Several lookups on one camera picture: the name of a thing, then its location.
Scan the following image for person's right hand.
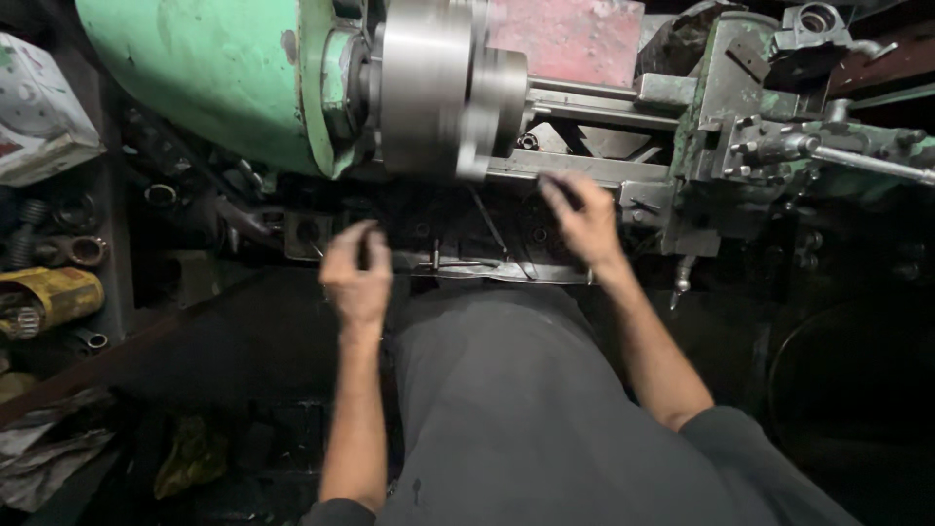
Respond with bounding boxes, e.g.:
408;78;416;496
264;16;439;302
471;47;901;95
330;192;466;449
538;173;628;274

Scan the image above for crumpled grey cloth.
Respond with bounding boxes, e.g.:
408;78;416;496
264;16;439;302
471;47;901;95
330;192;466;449
0;387;118;514

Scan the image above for person's left hand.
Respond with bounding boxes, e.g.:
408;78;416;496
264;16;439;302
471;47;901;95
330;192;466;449
319;220;394;334

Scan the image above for green lathe carriage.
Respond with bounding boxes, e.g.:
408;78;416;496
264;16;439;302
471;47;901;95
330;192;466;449
619;1;935;258

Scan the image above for steel lathe chuck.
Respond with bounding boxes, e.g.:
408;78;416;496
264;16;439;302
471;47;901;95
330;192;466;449
369;0;530;182

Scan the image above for coil spring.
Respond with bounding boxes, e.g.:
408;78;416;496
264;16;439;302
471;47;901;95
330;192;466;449
6;199;51;270

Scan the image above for lathe bed rails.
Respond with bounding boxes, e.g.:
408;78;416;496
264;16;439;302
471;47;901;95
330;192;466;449
488;76;684;192

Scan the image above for steel pipe piece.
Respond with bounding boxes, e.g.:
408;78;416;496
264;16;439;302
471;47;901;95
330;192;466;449
70;327;111;352

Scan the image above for person's grey clothing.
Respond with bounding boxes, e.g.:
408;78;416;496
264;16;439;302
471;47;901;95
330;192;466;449
299;281;863;526

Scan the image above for small steel handle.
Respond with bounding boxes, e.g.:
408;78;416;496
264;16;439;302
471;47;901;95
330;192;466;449
669;254;696;311

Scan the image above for steel carriage lever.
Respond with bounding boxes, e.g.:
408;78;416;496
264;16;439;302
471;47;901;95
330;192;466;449
807;143;935;187

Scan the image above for yellow rag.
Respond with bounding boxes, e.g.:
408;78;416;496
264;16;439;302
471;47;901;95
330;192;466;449
153;415;231;501

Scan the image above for green lathe headstock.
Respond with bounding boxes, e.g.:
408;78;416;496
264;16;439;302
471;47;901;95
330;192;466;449
75;0;381;181

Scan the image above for rusty metal ring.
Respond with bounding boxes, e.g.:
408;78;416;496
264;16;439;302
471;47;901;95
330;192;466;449
64;235;111;268

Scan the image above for metal chip tray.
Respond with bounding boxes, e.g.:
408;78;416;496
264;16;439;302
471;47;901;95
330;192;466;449
393;252;594;286

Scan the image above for yellow metal cylinder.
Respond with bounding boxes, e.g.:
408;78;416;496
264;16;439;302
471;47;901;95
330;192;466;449
0;266;105;341

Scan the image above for red metal panel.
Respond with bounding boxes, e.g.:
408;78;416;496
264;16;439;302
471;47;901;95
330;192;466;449
488;0;647;89

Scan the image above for white cardboard box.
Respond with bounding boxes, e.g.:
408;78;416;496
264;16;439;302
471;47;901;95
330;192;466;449
0;32;105;188

